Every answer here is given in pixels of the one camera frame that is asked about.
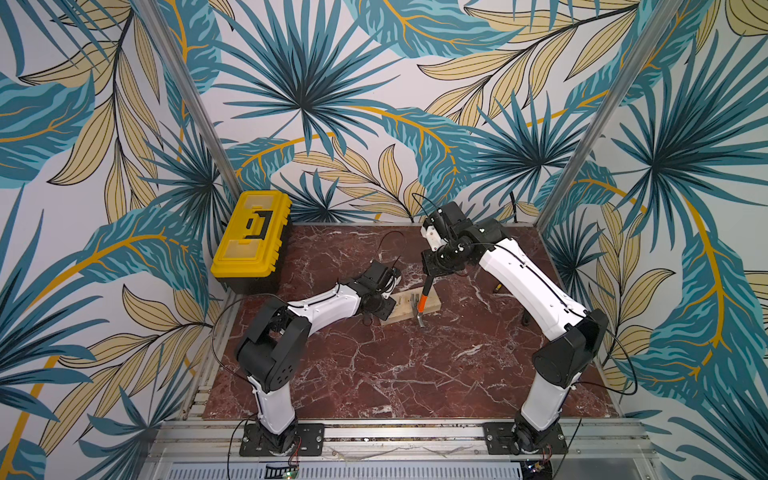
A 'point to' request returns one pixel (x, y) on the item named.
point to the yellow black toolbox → (250, 257)
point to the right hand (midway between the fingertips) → (427, 267)
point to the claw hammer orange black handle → (419, 302)
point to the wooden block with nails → (403, 307)
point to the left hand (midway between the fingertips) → (385, 308)
